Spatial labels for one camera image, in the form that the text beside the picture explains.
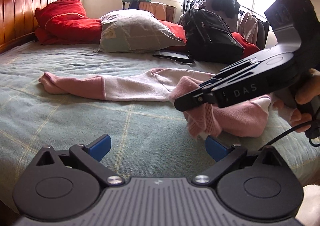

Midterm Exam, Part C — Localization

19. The metal clothes rack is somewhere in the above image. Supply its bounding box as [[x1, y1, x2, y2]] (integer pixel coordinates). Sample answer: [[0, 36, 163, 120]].
[[184, 0, 267, 20]]

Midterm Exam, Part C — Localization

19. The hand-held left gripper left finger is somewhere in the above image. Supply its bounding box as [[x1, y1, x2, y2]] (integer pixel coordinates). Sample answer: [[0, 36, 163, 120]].
[[35, 134, 125, 187]]

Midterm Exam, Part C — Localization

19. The black backpack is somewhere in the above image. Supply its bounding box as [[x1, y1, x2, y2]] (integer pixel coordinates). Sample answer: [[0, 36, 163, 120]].
[[152, 7, 245, 64]]

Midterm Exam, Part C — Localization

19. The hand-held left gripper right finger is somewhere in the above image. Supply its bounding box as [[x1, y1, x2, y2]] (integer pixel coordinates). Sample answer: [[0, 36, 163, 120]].
[[191, 135, 284, 187]]

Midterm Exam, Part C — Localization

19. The wooden headboard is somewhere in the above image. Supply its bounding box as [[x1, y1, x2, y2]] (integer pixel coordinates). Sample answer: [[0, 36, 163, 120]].
[[0, 0, 54, 54]]

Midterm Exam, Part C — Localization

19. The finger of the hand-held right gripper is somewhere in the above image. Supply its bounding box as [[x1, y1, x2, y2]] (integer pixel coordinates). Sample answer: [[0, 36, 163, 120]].
[[201, 59, 261, 90], [174, 88, 218, 112]]

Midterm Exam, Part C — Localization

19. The pink and white sweater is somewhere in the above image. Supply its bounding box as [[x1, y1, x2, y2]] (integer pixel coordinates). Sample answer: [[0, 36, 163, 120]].
[[39, 67, 295, 141]]

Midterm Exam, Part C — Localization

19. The beige hanging shirt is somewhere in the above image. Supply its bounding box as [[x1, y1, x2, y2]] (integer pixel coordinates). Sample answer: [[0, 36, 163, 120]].
[[237, 12, 259, 44]]

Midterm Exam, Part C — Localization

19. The person's right hand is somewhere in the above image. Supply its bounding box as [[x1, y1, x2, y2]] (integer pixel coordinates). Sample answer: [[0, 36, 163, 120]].
[[289, 75, 320, 127]]

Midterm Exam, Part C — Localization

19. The grey green plaid pillow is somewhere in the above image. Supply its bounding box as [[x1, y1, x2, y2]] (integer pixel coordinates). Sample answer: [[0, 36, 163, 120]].
[[94, 9, 187, 54]]

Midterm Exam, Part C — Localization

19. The black fuzzy garment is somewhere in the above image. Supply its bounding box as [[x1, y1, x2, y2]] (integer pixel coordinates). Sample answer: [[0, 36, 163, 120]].
[[212, 0, 241, 18]]

